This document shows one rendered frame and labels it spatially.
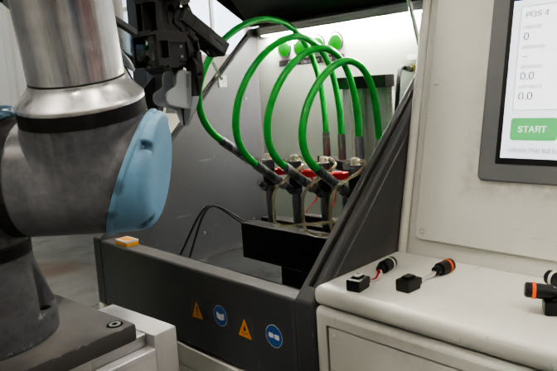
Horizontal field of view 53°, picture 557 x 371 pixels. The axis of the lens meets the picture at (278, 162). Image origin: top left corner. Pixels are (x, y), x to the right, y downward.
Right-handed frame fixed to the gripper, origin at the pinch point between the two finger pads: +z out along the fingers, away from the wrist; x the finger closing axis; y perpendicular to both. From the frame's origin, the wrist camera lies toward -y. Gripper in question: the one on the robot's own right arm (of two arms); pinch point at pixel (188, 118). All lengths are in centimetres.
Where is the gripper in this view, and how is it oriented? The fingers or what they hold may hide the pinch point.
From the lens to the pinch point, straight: 95.7
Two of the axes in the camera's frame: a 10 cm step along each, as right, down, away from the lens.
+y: -7.1, 1.4, -6.9
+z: 0.6, 9.9, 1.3
